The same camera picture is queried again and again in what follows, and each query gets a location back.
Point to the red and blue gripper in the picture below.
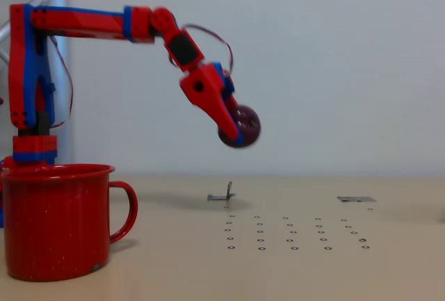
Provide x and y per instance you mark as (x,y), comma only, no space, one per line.
(208,90)

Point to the dark purple plum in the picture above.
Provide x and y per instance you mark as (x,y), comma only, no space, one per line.
(248,123)

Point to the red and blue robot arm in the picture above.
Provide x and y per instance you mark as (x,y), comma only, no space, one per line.
(87,23)

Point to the flat metal plate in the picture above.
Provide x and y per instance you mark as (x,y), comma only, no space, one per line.
(356,199)

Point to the red enamel mug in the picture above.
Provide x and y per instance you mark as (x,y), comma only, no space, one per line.
(55,228)

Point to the short diagonal aluminium tube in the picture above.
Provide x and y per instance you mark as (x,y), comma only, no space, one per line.
(4,57)

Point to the small metal bracket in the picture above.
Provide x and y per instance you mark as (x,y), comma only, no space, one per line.
(217,197)

